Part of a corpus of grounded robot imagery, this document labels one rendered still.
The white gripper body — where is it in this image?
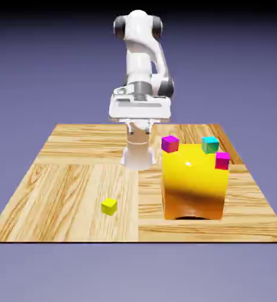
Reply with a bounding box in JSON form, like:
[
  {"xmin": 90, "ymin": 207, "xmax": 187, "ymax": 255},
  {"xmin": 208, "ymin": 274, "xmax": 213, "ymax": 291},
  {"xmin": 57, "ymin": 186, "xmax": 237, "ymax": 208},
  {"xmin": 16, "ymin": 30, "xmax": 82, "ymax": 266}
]
[{"xmin": 108, "ymin": 94, "xmax": 172, "ymax": 123}]

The small purple cube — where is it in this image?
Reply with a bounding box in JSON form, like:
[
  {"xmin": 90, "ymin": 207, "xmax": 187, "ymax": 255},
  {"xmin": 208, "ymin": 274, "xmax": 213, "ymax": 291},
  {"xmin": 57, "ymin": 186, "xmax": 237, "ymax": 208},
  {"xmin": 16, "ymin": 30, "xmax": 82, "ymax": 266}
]
[{"xmin": 161, "ymin": 134, "xmax": 180, "ymax": 154}]

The small cyan cube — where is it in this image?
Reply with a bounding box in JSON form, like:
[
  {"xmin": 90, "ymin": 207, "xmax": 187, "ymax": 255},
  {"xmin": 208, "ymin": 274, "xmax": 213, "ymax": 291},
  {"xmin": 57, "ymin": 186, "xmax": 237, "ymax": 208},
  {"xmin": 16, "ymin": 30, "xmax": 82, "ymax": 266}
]
[{"xmin": 201, "ymin": 136, "xmax": 220, "ymax": 155}]

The small magenta cube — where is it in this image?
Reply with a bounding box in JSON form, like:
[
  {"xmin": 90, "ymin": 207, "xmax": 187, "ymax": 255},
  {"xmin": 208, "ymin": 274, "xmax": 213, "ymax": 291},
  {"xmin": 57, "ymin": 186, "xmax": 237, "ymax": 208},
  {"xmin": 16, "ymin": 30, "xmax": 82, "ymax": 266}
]
[{"xmin": 214, "ymin": 151, "xmax": 231, "ymax": 171}]

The small yellow cube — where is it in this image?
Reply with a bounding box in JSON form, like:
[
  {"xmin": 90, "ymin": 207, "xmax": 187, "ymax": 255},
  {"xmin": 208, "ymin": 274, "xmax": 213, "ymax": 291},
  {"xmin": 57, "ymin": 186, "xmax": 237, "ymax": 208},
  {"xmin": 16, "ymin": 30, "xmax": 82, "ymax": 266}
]
[{"xmin": 100, "ymin": 197, "xmax": 118, "ymax": 216}]

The large yellow box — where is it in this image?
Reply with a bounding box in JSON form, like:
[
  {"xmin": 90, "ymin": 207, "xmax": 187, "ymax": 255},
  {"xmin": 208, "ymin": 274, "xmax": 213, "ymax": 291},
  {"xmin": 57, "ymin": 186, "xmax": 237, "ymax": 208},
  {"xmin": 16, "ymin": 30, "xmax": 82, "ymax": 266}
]
[{"xmin": 161, "ymin": 143, "xmax": 230, "ymax": 221}]

